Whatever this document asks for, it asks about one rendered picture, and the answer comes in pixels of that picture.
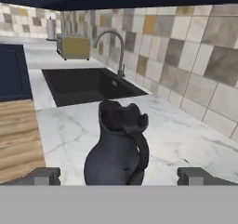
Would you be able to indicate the yellow and grey toaster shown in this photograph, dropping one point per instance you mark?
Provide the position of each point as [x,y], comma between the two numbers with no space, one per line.
[74,47]

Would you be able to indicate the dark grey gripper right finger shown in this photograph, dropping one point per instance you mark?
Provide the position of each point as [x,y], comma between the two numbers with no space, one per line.
[190,175]

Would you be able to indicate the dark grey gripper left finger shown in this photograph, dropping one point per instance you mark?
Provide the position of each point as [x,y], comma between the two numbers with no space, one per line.
[46,175]

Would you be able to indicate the grey curved tap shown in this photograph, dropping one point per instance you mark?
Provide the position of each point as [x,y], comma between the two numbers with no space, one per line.
[119,45]

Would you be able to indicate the white paper towel roll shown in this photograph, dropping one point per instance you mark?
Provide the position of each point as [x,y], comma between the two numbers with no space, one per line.
[51,28]

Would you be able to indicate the dark blue base cupboard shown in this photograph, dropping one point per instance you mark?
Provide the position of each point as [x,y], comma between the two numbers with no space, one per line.
[12,72]

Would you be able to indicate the black sink basin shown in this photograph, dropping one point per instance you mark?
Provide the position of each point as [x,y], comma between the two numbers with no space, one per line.
[89,85]

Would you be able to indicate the dark grey pitcher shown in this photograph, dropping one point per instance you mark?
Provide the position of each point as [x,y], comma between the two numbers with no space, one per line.
[119,144]

